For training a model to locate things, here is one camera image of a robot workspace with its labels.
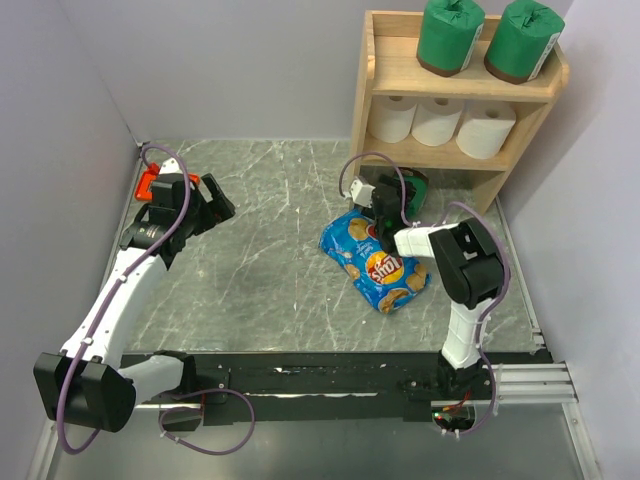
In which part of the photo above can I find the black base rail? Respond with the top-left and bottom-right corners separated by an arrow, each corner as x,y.
119,350 -> 496,427

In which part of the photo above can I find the green roll back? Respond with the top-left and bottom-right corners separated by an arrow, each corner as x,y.
416,0 -> 485,77

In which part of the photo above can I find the orange razor package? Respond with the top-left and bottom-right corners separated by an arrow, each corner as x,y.
134,171 -> 185,202

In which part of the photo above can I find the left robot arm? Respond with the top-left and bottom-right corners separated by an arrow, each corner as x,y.
33,173 -> 235,433

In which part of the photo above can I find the white paper towel roll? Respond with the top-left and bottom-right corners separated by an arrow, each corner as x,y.
367,95 -> 417,143
411,97 -> 465,147
456,100 -> 517,160

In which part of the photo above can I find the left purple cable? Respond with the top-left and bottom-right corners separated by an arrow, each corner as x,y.
55,143 -> 256,455

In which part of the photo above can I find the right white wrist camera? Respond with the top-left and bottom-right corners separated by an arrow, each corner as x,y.
349,176 -> 375,208

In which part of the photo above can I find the blue Lays chips bag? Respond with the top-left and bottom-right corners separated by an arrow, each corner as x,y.
319,210 -> 431,314

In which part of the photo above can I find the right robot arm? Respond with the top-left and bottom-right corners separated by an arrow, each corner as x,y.
370,173 -> 511,399

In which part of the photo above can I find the wooden two-tier shelf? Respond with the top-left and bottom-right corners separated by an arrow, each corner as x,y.
348,9 -> 571,217

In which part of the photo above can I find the green paper towel roll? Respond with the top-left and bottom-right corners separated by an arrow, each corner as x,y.
484,0 -> 565,84

